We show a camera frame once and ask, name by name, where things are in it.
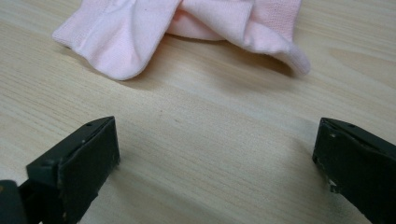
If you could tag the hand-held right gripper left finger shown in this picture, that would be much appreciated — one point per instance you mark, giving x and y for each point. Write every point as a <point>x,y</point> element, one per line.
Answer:
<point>81,161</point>

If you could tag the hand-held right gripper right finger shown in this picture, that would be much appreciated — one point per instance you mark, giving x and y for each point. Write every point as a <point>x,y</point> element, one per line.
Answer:
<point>358,165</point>

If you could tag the pink sock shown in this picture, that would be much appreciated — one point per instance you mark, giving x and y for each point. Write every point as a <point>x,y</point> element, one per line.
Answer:
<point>124,37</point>

